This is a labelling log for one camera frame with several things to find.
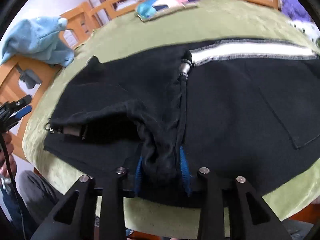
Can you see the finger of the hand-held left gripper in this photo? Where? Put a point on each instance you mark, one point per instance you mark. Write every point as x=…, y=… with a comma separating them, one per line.
x=23, y=111
x=22, y=100

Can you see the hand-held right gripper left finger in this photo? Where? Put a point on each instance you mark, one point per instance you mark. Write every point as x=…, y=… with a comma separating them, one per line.
x=112, y=205

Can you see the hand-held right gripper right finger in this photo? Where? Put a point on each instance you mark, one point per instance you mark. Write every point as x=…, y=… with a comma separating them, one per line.
x=212, y=205

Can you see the black pants with white band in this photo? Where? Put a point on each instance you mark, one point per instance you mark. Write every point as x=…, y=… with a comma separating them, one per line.
x=250, y=105

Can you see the person's left hand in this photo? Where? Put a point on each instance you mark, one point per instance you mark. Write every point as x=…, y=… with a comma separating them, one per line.
x=5, y=160

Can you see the grey hanging fabric item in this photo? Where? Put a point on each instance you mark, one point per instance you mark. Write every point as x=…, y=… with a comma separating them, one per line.
x=28, y=76

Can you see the light blue plush robe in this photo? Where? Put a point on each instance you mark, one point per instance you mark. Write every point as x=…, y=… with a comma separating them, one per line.
x=35, y=40

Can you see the person's left leg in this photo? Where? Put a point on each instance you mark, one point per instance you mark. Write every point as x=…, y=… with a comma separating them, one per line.
x=40, y=197

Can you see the person's leg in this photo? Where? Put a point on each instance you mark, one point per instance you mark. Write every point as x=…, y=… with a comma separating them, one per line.
x=297, y=228
x=40, y=197

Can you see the person's right leg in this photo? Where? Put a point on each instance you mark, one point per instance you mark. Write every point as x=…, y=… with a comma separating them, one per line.
x=297, y=228

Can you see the wooden coat rack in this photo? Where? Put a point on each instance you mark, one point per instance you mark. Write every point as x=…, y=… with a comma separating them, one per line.
x=91, y=7

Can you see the geometric patterned pillow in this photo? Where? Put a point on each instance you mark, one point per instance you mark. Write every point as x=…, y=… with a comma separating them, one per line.
x=160, y=5

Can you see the green plush blanket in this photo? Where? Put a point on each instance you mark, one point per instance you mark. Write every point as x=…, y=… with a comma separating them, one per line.
x=225, y=22

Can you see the white floral pillow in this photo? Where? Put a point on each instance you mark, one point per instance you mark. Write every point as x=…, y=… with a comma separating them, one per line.
x=307, y=30

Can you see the purple plush toy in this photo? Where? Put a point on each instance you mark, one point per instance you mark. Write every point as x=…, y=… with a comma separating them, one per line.
x=296, y=6

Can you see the wooden bed frame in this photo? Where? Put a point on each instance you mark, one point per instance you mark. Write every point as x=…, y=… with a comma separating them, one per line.
x=75, y=17

